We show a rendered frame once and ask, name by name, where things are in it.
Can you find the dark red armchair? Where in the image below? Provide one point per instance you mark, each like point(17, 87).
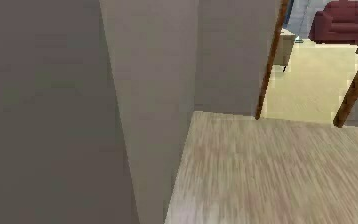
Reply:
point(342, 23)

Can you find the beige wooden side table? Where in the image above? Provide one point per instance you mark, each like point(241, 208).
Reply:
point(283, 46)

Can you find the brown wooden door frame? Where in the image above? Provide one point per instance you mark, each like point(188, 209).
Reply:
point(270, 63)

